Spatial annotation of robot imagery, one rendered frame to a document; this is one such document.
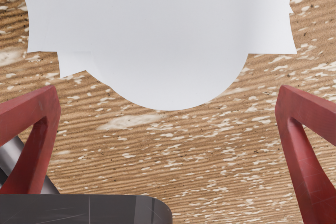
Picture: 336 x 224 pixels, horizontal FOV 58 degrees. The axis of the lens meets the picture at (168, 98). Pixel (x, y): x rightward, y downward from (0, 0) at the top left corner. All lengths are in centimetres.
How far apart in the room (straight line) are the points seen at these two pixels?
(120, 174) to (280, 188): 14
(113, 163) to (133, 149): 2
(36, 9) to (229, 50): 10
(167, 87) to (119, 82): 3
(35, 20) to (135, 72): 6
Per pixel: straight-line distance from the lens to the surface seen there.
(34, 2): 17
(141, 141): 24
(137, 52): 15
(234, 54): 16
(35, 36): 18
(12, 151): 30
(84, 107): 22
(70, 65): 19
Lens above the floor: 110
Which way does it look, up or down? 54 degrees down
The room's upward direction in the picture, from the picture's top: 179 degrees clockwise
